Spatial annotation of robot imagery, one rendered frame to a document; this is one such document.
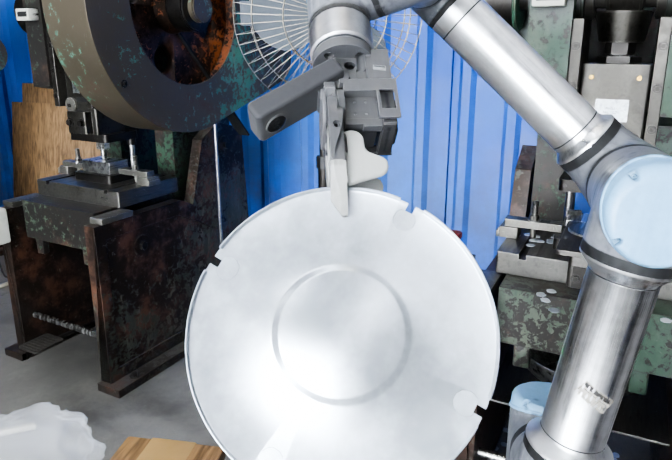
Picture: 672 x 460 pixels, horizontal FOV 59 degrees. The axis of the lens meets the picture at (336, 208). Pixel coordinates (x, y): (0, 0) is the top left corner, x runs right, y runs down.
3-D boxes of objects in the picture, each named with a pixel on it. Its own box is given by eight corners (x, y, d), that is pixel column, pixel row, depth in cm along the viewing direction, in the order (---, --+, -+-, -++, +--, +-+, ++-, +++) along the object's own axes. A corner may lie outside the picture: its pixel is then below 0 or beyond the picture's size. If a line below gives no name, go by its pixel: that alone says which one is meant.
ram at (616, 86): (636, 190, 137) (654, 57, 129) (567, 184, 143) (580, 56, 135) (637, 176, 152) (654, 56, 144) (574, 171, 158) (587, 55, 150)
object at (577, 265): (618, 316, 129) (626, 257, 125) (549, 303, 135) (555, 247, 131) (622, 277, 150) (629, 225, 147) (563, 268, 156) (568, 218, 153)
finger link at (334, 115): (347, 150, 58) (340, 82, 62) (331, 150, 57) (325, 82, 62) (343, 177, 62) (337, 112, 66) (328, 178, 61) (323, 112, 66)
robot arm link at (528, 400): (575, 444, 103) (584, 374, 99) (588, 500, 90) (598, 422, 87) (503, 434, 106) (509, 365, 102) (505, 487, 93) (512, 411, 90)
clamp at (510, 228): (560, 245, 157) (564, 207, 154) (495, 236, 164) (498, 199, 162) (562, 238, 162) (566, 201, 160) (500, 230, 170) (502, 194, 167)
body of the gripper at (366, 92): (402, 120, 61) (389, 34, 67) (318, 121, 60) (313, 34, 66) (392, 162, 68) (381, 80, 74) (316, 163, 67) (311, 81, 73)
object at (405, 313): (409, 576, 49) (410, 578, 48) (125, 394, 54) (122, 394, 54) (547, 274, 57) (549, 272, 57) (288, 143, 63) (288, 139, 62)
